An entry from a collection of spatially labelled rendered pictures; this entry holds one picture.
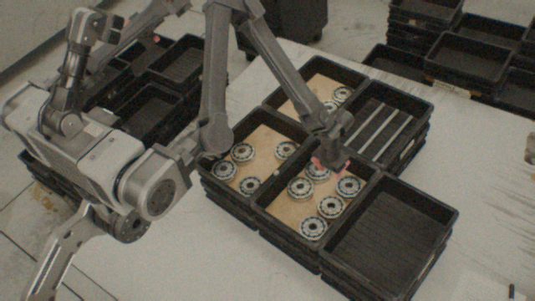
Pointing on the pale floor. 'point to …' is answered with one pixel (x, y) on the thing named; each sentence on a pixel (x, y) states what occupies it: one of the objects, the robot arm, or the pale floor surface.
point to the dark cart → (289, 22)
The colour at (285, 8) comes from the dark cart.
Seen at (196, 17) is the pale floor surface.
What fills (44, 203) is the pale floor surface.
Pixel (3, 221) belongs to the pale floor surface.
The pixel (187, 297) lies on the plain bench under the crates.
